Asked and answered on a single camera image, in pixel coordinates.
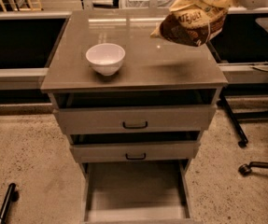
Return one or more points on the brown chip bag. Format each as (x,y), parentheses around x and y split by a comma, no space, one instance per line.
(191,23)

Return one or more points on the grey drawer cabinet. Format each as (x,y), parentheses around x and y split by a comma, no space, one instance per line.
(151,64)

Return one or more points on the grey top drawer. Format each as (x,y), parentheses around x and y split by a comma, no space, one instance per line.
(165,111)

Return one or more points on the grey drawer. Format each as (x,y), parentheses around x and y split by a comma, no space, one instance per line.
(137,192)
(114,146)
(165,111)

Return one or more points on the grey middle drawer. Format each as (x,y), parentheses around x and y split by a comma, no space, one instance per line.
(114,146)

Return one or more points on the grey bottom drawer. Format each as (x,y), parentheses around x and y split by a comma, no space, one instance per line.
(137,192)

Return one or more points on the white ceramic bowl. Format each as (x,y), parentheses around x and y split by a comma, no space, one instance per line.
(105,59)

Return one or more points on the black chair leg caster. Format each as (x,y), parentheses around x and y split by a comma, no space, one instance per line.
(246,169)

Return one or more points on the black stand leg left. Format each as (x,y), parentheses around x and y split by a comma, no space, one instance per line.
(11,197)

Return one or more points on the wire mesh basket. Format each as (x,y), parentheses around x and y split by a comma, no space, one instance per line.
(144,3)

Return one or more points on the black table leg frame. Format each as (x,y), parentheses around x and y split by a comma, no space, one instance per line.
(236,118)

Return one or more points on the black top drawer handle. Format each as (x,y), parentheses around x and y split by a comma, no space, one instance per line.
(133,126)

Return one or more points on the black drawer handle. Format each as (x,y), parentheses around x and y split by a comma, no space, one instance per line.
(133,126)
(135,157)

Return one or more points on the black middle drawer handle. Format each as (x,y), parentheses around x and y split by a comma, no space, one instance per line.
(135,157)

